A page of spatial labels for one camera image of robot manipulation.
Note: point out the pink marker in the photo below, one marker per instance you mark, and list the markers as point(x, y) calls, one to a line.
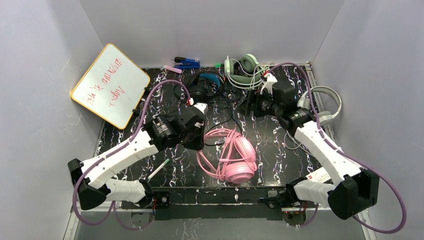
point(173, 69)

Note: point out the blue black marker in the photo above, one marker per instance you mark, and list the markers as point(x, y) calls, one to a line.
point(186, 63)

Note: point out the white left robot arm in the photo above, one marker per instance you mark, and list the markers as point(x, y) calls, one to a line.
point(93, 179)

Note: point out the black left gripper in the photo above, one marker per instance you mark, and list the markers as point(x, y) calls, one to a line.
point(193, 141)

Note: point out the green headphones with cable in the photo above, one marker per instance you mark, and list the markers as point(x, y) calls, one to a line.
point(245, 73)

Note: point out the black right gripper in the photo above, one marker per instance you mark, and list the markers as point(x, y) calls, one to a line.
point(250, 108)

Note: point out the black blue headphones with cable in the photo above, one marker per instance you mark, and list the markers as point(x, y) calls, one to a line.
point(213, 87)

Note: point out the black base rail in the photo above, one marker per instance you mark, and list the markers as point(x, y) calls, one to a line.
point(212, 203)

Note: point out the white headphones with cable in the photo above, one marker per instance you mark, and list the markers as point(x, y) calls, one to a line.
point(330, 105)

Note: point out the pink headphones with cable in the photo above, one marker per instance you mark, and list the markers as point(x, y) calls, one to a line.
point(238, 161)

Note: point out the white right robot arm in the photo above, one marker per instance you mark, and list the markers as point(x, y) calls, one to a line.
point(353, 188)

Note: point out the yellow framed whiteboard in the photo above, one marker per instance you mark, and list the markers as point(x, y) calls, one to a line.
point(112, 87)

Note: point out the white green marker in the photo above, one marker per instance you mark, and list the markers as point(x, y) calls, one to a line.
point(157, 169)

